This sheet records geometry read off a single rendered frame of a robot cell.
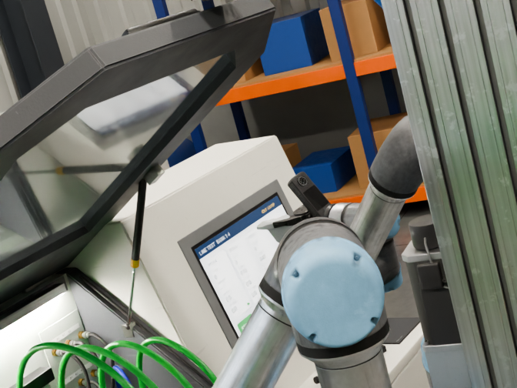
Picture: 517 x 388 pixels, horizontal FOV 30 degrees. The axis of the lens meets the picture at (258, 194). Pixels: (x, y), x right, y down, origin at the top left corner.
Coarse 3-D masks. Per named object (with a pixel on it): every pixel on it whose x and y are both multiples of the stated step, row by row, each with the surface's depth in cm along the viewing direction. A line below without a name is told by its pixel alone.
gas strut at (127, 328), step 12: (144, 180) 206; (144, 192) 207; (144, 204) 208; (132, 252) 213; (132, 264) 214; (132, 276) 216; (132, 288) 217; (132, 300) 218; (132, 324) 221; (132, 336) 221
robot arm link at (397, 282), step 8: (392, 240) 206; (384, 248) 204; (392, 248) 205; (384, 256) 204; (392, 256) 205; (376, 264) 203; (384, 264) 204; (392, 264) 205; (400, 264) 208; (384, 272) 203; (392, 272) 205; (400, 272) 207; (384, 280) 205; (392, 280) 205; (400, 280) 207; (384, 288) 206; (392, 288) 206
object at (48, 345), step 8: (40, 344) 190; (48, 344) 188; (56, 344) 187; (64, 344) 186; (32, 352) 191; (72, 352) 185; (80, 352) 184; (24, 360) 194; (88, 360) 183; (96, 360) 182; (24, 368) 195; (104, 368) 182; (112, 368) 182; (112, 376) 181; (120, 376) 181; (16, 384) 198; (120, 384) 181; (128, 384) 180
